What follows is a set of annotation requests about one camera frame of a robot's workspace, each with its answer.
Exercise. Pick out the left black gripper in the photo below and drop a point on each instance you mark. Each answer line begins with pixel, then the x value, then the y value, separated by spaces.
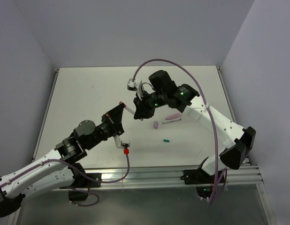
pixel 114 118

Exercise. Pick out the white thin pen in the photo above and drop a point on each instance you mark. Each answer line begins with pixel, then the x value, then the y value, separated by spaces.
pixel 130 110

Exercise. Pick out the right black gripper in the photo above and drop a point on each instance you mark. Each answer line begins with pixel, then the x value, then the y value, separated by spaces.
pixel 141 110

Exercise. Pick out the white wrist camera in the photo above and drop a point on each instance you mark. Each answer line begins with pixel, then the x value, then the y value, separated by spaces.
pixel 125 145
pixel 137 86

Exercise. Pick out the teal thin pen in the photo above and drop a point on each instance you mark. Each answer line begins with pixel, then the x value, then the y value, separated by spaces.
pixel 171 121

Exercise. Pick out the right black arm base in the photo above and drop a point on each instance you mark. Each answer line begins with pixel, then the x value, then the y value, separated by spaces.
pixel 197 177

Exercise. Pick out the pink highlighter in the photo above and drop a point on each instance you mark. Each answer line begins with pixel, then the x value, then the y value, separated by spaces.
pixel 173 116

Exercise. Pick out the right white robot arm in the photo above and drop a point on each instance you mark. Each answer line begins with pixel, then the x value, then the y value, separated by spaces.
pixel 236 139

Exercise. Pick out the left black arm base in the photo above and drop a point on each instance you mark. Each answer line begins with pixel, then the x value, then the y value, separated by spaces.
pixel 88 182

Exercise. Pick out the aluminium rail frame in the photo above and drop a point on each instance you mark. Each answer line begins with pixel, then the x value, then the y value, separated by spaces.
pixel 79 91

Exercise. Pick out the purple marker cap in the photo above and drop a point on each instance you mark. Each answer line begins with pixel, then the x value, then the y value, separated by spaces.
pixel 156 124

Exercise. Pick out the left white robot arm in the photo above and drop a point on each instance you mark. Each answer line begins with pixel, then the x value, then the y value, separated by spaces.
pixel 59 168

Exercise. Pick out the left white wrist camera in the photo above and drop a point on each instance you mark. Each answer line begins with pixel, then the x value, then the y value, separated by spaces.
pixel 125 145

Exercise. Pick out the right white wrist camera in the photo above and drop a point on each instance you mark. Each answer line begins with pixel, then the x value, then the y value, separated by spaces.
pixel 137 86

